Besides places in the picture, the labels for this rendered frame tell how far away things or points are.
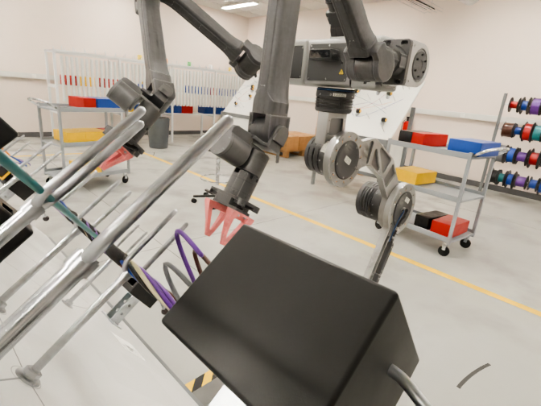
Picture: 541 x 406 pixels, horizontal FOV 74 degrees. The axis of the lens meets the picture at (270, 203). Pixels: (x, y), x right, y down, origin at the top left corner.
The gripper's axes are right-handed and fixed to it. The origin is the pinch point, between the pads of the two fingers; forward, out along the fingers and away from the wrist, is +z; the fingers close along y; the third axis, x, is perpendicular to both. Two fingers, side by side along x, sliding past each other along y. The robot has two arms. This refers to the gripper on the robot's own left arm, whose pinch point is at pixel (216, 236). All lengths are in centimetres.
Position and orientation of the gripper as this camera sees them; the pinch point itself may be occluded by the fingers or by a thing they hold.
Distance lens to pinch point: 75.2
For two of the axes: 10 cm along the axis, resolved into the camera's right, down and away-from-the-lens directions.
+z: -4.3, 9.0, -0.7
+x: 5.9, 3.4, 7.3
